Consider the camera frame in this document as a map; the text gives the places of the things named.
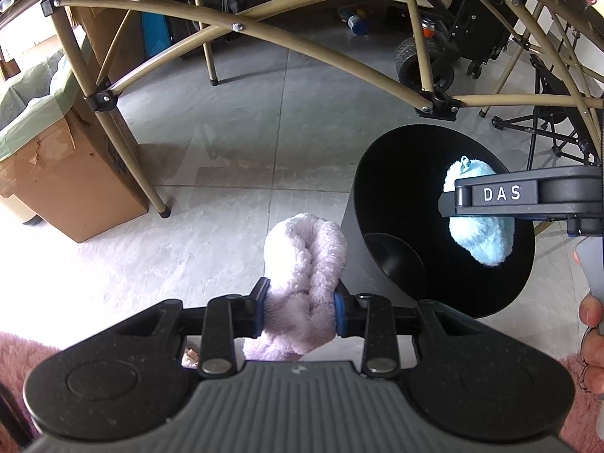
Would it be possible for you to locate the black round bin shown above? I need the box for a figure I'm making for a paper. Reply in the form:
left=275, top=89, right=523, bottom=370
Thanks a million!
left=341, top=125, right=536, bottom=319

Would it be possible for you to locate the pink fuzzy garment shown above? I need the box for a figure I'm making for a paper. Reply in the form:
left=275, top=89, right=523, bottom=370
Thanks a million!
left=0, top=333, right=604, bottom=453

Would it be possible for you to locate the blue and yellow container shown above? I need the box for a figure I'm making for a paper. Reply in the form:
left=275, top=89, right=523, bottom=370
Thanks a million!
left=337, top=4, right=372, bottom=37

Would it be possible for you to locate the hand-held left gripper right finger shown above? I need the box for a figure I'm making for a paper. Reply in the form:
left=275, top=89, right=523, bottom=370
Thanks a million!
left=333, top=283, right=478, bottom=381

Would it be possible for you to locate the black folding chair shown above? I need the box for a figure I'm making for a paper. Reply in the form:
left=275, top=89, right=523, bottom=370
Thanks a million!
left=491, top=52, right=604, bottom=171

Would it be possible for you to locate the person's right hand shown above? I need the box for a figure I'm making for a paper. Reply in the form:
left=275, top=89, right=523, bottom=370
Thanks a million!
left=578, top=293, right=604, bottom=394

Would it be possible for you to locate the green plastic bag liner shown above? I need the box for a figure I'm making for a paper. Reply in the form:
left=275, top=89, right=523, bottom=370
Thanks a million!
left=0, top=33, right=92, bottom=161

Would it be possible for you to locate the tan folding table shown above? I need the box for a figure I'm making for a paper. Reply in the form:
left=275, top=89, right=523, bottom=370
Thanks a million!
left=0, top=0, right=604, bottom=218

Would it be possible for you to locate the tall brown cardboard box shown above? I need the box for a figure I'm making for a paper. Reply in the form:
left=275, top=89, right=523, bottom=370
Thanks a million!
left=71, top=0, right=147, bottom=90

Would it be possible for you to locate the blue flat board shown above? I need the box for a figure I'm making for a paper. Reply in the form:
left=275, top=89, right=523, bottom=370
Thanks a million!
left=140, top=0, right=171, bottom=60

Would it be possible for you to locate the pink fluffy sock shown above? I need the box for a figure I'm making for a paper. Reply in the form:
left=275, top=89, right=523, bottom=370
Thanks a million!
left=182, top=214, right=349, bottom=369

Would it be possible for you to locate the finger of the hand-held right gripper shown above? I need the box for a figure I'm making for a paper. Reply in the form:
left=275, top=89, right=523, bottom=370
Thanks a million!
left=438, top=177, right=473, bottom=220

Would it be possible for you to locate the light blue fluffy sock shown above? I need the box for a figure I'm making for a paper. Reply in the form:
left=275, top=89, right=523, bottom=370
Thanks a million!
left=442, top=156, right=515, bottom=266

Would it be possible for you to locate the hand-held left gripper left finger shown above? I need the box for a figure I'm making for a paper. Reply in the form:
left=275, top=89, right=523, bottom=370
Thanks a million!
left=113, top=277, right=271, bottom=379

